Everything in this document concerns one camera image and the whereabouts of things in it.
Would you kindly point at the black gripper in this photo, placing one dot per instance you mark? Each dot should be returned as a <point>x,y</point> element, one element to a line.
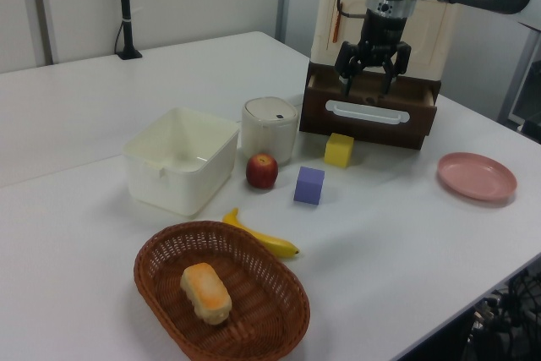
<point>382,33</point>

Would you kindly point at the dark brown wooden drawer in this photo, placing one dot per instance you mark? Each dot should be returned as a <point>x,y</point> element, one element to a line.
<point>372,135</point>

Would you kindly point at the cream cabinet with brown base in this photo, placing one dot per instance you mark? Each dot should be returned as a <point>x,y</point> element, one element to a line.
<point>427,39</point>

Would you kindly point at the white tray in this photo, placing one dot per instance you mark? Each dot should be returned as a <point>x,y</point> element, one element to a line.
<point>401,118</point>

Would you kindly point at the yellow cube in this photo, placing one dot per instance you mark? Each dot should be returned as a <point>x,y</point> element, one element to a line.
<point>338,151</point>

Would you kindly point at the small white lidded bin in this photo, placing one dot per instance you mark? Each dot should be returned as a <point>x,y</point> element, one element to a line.
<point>270,132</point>

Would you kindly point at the purple cube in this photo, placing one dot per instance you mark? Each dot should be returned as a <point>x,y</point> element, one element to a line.
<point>308,187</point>

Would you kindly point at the pink plate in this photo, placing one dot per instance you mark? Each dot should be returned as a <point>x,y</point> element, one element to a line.
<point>477,175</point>

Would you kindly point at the red apple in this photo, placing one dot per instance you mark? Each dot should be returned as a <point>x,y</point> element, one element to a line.
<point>262,173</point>

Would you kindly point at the yellow banana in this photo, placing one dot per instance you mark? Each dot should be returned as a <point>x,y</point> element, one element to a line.
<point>274,244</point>

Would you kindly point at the cream square plastic container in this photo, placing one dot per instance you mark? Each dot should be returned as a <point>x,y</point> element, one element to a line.
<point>169,192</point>

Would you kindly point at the toasted bread loaf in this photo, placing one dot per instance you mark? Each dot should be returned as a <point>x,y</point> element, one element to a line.
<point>205,289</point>

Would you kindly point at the brown wicker basket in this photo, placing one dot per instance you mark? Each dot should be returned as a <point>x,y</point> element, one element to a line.
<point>262,327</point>

